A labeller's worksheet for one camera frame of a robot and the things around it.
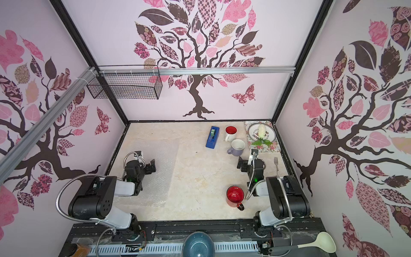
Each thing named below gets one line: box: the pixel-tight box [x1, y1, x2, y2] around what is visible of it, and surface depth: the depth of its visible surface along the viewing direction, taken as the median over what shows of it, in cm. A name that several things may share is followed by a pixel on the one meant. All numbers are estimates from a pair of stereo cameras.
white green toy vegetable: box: [251, 124, 273, 147], surface depth 109 cm
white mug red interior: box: [224, 125, 239, 142], surface depth 106 cm
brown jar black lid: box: [66, 243, 91, 257], surface depth 65 cm
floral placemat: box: [244, 121, 281, 153], surface depth 112 cm
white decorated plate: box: [247, 123, 277, 142], surface depth 113 cm
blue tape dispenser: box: [205, 125, 220, 149], surface depth 108 cm
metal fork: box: [274, 156, 279, 177], surface depth 101 cm
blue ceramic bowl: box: [181, 231, 216, 257], surface depth 69 cm
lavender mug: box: [226, 138, 246, 157], surface depth 100 cm
